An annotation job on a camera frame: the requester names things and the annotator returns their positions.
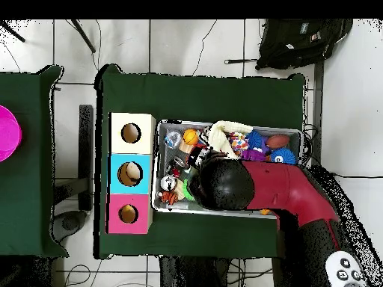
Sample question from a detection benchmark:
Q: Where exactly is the cream waffle cloth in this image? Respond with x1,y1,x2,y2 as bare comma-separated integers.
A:
207,120,254,159

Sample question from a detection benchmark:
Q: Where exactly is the striped tiger plush toy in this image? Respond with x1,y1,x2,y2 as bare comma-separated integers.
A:
156,191,180,206

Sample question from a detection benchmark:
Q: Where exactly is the purple spiky monster toy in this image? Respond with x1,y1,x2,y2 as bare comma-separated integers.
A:
241,149,266,162

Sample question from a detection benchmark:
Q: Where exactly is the silver mesh bin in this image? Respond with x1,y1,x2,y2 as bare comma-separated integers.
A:
151,119,303,220

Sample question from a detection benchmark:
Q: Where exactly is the wooden box with three holes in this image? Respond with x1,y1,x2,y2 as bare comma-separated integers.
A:
105,111,157,235

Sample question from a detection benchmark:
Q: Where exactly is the orange toy basketball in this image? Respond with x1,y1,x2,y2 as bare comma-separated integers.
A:
183,128,200,146

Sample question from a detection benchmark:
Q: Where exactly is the clear bottle with blue label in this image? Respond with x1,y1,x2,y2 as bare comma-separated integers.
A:
164,131,182,149

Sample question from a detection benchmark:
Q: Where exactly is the polka dot fabric toy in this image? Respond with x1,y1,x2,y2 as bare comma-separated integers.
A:
228,132,249,152

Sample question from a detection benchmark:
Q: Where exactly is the blue spiky ball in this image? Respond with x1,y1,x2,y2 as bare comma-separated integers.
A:
270,148,297,165
246,130,264,150

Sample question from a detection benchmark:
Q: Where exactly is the dark green tablecloth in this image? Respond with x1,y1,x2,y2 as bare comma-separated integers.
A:
0,64,70,258
93,64,307,260

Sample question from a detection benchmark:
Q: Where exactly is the brown toy football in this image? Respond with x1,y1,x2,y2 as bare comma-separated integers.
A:
266,134,290,149

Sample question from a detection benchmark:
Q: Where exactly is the black panel on stand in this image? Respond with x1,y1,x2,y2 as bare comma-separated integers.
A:
50,104,94,244

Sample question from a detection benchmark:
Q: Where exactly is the black backpack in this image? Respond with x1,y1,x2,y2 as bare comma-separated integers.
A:
224,19,354,71

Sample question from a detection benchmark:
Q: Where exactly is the black tripod leg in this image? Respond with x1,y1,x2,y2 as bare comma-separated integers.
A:
70,19,96,54
0,19,26,43

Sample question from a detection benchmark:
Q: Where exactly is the pink plastic bowl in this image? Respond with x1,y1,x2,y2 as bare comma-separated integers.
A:
0,104,22,163

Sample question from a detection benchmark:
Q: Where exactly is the thin black cable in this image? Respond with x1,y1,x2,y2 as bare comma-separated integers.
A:
333,173,383,179
191,19,218,77

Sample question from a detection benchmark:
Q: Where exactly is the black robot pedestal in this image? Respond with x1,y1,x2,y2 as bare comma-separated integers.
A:
158,255,233,287

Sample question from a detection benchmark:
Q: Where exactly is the grey metal rail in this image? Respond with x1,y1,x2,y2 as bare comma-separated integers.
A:
311,61,325,167

